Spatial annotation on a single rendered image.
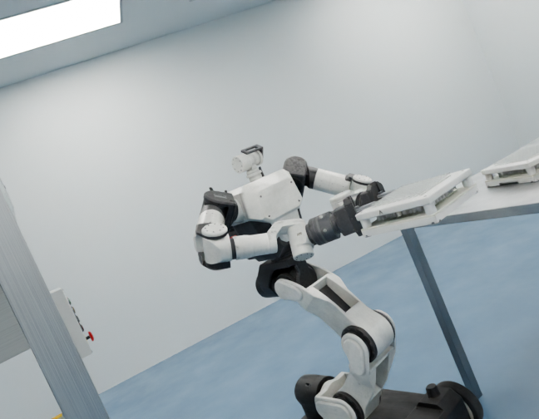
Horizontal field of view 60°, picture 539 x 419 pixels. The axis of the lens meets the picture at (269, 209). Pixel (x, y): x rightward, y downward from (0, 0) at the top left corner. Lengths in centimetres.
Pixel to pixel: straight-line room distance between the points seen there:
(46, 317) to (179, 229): 385
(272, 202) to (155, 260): 305
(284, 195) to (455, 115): 451
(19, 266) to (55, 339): 13
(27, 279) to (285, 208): 109
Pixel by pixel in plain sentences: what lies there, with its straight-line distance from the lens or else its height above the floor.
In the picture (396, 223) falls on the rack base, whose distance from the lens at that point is 130.
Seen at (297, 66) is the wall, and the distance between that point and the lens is 526.
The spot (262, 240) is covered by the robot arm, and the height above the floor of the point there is 106.
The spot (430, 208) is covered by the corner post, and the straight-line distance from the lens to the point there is 123.
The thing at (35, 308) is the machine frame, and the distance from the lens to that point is 87.
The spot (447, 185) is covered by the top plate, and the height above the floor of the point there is 102.
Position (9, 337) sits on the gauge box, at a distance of 115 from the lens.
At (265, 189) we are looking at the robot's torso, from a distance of 171.
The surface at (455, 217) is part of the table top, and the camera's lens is 180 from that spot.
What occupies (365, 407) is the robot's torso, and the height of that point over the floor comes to 29.
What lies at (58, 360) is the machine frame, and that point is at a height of 109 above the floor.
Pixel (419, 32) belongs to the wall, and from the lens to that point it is 612.
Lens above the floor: 124
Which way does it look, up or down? 4 degrees down
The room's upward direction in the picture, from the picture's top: 24 degrees counter-clockwise
